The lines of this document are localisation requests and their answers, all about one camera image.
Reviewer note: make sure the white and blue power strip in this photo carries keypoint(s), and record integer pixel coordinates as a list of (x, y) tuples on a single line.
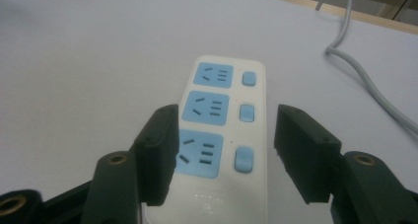
[(217, 132)]

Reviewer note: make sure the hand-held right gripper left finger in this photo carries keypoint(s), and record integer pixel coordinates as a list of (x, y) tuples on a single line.
[(154, 158)]

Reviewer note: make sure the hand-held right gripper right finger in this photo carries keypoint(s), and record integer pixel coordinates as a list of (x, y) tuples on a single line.
[(309, 151)]

